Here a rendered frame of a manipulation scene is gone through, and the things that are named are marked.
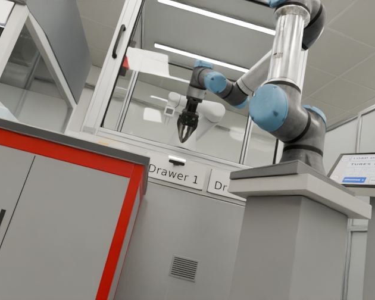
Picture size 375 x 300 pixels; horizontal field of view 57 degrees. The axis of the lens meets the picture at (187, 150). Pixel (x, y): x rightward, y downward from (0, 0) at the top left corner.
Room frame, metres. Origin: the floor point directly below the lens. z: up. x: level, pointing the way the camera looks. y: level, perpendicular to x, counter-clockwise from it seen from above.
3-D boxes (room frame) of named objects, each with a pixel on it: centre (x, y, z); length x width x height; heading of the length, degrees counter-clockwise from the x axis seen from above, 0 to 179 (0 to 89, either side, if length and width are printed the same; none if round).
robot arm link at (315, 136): (0.97, -0.33, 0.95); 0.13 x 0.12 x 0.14; 125
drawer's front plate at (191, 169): (1.56, 0.04, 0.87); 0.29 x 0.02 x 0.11; 94
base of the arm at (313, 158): (0.96, -0.34, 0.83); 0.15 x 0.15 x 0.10
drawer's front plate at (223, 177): (1.58, -0.28, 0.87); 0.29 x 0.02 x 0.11; 94
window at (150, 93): (1.59, 0.00, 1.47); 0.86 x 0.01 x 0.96; 94
